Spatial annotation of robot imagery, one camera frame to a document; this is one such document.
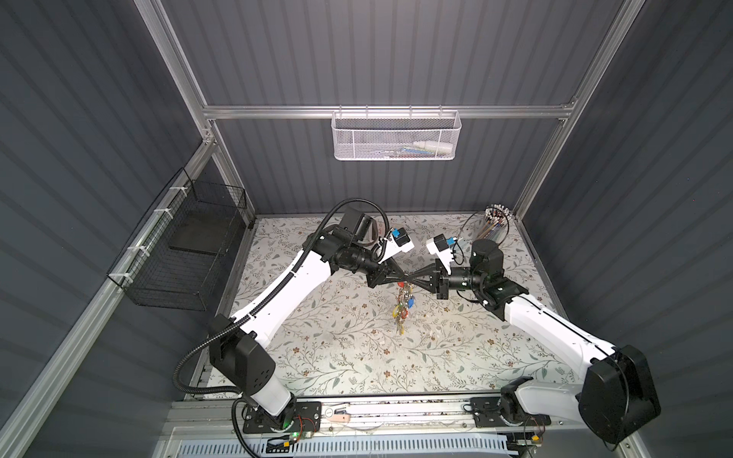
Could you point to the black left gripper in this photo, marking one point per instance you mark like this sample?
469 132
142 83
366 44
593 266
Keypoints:
384 270

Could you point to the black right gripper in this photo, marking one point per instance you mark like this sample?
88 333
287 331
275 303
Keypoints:
439 274

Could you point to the metal keyring with coloured keys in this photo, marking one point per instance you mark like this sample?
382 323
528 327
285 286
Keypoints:
405 302

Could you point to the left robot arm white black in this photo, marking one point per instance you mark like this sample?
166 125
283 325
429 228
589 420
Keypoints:
240 341

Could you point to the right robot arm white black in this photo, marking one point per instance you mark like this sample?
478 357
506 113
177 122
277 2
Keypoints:
615 394

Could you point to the floral table mat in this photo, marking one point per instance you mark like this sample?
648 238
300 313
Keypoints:
343 339

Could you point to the cup of pencils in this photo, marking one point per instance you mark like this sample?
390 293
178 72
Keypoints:
495 224

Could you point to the white bottle in basket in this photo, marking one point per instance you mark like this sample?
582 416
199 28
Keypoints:
434 147

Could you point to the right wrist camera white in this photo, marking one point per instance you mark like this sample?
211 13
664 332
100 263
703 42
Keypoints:
443 249

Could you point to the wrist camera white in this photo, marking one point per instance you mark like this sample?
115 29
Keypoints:
443 249
397 242

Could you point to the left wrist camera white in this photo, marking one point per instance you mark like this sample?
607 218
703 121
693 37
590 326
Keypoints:
397 242

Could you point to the white wire mesh basket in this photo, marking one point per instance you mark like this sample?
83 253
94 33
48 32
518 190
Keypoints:
388 136

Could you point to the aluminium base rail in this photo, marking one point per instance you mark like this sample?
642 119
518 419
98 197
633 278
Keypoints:
405 413

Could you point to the black wire basket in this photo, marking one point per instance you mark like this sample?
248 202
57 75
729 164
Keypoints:
186 248

